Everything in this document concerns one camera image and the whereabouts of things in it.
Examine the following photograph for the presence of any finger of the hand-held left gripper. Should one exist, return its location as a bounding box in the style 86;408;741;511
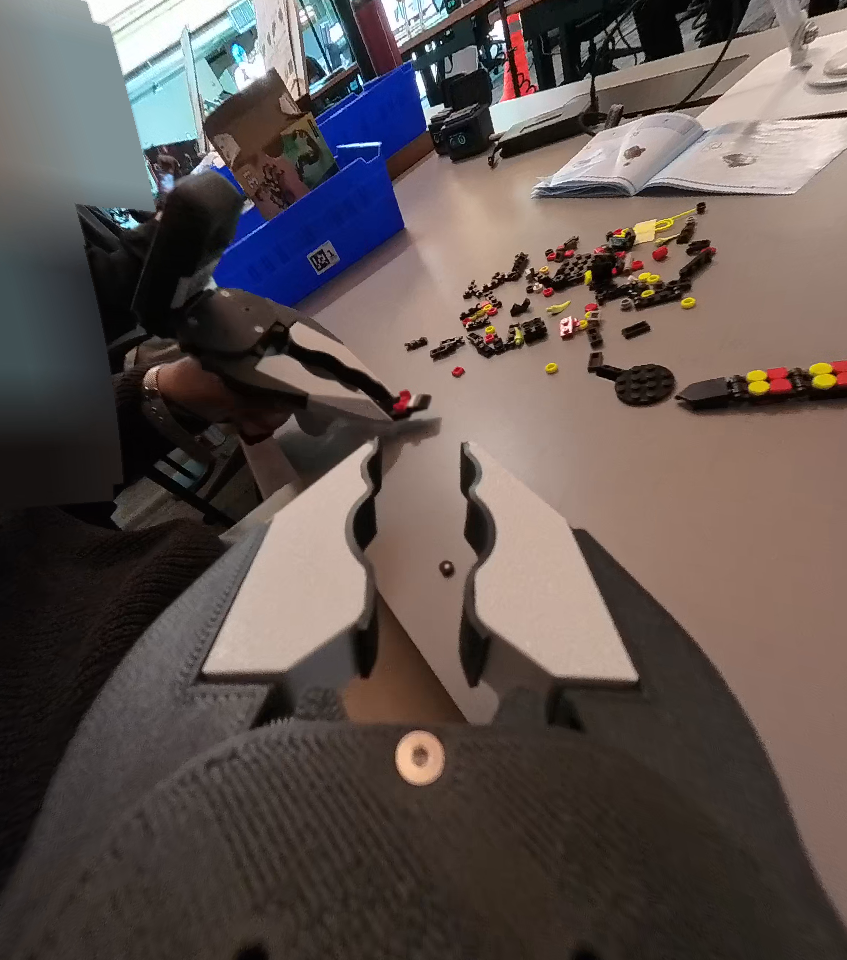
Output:
284;315;406;402
254;356;398;425

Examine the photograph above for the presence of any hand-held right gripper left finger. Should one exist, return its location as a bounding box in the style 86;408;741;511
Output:
198;438;381;687

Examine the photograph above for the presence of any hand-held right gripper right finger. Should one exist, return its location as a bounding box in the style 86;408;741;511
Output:
459;441;641;690

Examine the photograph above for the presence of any cardboard lego set box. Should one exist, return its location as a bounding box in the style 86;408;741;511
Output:
204;69;340;220

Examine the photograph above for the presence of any black round lego plate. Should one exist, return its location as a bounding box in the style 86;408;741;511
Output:
614;363;676;408

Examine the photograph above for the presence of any pile of loose lego pieces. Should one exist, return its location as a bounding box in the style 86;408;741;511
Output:
404;202;717;380

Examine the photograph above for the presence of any long lego snake model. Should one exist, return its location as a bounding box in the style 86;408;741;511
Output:
674;358;847;411

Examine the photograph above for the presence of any person's left hand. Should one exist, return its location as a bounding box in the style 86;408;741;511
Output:
157;356;297;444

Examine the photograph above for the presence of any blue plastic bin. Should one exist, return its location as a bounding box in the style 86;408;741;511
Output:
314;60;428;162
217;142;406;309

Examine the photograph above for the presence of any black electronic device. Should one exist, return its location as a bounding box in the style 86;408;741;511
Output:
427;67;497;163

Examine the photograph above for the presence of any orange traffic cone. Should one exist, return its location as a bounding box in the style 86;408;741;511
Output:
498;13;537;102

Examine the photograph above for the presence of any grey flat electronic device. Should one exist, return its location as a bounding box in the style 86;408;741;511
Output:
491;56;751;159

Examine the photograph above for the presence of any open instruction booklet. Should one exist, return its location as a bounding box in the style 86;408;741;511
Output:
532;112;847;200

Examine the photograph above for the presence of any white flat stand base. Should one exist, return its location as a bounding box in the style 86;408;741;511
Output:
693;3;847;123

